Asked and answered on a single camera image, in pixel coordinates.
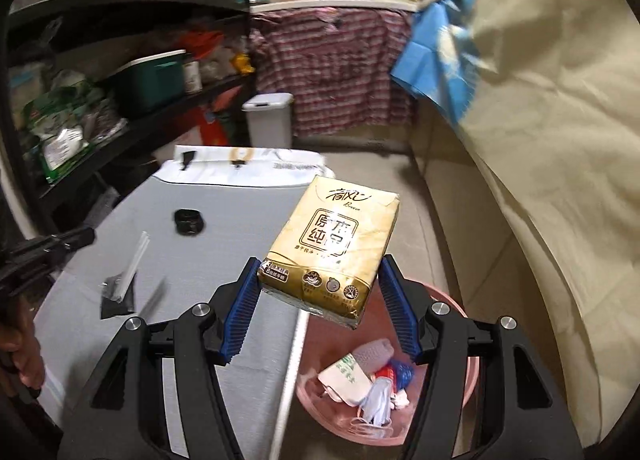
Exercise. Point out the pink plastic basin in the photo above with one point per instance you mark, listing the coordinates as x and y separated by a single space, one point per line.
312 397

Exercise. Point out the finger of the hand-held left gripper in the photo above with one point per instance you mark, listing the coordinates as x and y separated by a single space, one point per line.
65 238
35 267

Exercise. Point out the grey table mat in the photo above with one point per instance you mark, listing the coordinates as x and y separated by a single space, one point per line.
225 240

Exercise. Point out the large red bag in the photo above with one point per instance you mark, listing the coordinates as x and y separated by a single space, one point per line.
212 127

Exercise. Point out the clear plastic straw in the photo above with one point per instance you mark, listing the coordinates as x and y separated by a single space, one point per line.
131 265

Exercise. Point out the blue and cream patterned cloth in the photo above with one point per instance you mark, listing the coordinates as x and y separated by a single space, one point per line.
550 140

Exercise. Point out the white lidded bin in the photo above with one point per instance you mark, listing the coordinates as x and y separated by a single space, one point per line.
267 120

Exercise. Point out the clear bag with dark contents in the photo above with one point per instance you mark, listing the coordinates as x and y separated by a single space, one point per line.
105 120

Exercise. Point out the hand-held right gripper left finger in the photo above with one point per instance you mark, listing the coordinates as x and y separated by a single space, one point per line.
240 310

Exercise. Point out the red plaid shirt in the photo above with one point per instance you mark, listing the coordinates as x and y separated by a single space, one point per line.
330 70

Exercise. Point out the small black case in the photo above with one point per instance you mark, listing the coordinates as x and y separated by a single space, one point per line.
187 222

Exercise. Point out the blue face mask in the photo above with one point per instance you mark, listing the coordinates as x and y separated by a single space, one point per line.
375 400

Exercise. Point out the white jar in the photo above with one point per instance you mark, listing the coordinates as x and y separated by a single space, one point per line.
192 76

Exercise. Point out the yellow snack packet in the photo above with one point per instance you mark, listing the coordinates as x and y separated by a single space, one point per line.
243 64

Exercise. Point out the green storage box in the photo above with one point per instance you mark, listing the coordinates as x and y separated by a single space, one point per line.
147 82

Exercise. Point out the white tissue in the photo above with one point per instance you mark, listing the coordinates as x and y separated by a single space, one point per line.
400 397

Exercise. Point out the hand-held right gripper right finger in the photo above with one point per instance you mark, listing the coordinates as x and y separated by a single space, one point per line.
400 315

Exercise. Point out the blue plastic glove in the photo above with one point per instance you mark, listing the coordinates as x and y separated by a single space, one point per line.
402 372

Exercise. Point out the black shelf rack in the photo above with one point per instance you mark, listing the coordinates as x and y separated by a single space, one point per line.
150 2

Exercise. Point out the white bag with gold logo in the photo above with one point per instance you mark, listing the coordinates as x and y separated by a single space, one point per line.
280 165

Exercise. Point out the red orange bag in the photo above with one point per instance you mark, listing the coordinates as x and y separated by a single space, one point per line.
202 42

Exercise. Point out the clear bubble wrap piece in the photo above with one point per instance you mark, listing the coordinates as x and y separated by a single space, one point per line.
372 352

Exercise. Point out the white counter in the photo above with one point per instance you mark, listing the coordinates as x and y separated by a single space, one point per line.
300 5

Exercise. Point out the gold tissue pack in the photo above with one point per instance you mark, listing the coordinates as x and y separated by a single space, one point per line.
330 240

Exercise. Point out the green and white package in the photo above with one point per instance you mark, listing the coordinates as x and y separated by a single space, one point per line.
60 150

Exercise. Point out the person's left hand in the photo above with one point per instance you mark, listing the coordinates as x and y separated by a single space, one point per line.
22 355

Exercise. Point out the white packet with green print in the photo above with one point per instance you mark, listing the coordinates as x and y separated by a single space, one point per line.
345 380

